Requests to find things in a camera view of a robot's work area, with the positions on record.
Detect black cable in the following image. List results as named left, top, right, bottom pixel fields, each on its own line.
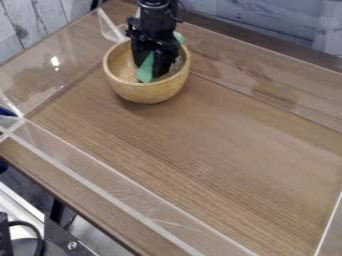
left=7, top=220, right=47, bottom=256

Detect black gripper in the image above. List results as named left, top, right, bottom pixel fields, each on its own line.
left=127, top=0, right=180, bottom=78

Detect green rectangular block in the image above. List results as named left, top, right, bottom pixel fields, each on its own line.
left=131, top=30, right=184, bottom=83

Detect black table leg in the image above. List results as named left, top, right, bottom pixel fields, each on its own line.
left=49, top=199, right=65, bottom=224

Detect black metal base plate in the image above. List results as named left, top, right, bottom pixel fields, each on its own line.
left=43, top=218, right=99, bottom=256

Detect light wooden bowl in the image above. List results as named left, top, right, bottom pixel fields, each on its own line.
left=103, top=41, right=191, bottom=104

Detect clear acrylic tray walls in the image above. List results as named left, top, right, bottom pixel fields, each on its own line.
left=0, top=13, right=342, bottom=256

